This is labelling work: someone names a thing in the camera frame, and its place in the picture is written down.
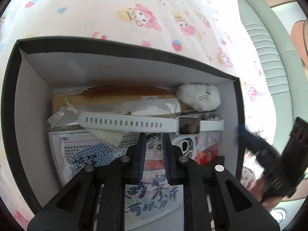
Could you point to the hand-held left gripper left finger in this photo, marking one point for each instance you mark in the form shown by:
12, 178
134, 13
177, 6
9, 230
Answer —
142, 156

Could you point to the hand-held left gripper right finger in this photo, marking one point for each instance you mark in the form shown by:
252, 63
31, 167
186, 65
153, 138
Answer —
167, 156

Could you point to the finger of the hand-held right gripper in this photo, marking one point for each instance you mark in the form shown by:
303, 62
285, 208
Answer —
250, 140

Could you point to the white smart watch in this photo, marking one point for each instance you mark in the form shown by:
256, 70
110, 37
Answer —
120, 122

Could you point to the black storage box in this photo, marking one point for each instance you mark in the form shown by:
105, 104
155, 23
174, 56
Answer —
28, 89

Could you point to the person's right hand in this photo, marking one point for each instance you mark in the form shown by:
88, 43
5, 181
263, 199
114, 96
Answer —
257, 187

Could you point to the red printed pack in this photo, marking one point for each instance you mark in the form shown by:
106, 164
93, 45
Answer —
207, 156

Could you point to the pink printed card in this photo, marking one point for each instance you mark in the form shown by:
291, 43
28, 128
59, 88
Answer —
208, 138

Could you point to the dark glossy packet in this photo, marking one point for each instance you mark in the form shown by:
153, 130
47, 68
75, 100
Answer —
207, 116

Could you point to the white fluffy plush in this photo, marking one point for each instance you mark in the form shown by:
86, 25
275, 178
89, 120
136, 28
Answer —
197, 96

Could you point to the white oval object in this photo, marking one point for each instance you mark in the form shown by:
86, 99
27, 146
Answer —
278, 216

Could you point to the brown paper envelope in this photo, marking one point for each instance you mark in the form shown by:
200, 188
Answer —
72, 102

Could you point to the padded bed headboard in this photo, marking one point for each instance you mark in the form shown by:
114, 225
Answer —
264, 41

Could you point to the pink cartoon printed blanket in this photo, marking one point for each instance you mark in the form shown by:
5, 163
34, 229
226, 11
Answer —
96, 9

